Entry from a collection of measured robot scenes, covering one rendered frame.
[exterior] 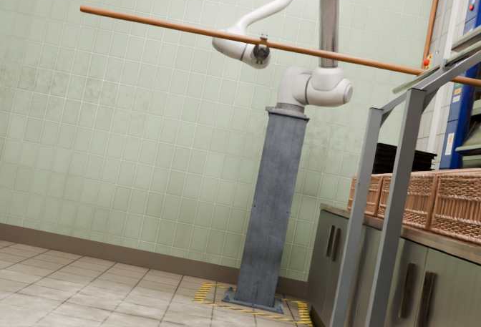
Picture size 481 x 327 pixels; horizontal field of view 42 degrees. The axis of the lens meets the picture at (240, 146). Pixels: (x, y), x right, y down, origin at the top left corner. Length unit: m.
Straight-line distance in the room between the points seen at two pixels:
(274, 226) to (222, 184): 0.64
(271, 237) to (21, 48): 1.90
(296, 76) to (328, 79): 0.19
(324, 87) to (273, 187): 0.57
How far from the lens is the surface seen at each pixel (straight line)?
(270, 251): 3.29
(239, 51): 2.94
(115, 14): 2.72
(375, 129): 2.24
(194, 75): 3.85
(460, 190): 1.58
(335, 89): 3.24
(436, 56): 3.69
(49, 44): 4.03
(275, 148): 3.28
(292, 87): 3.33
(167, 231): 3.83
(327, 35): 3.22
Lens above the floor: 0.62
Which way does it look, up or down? 3 degrees up
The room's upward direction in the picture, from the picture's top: 11 degrees clockwise
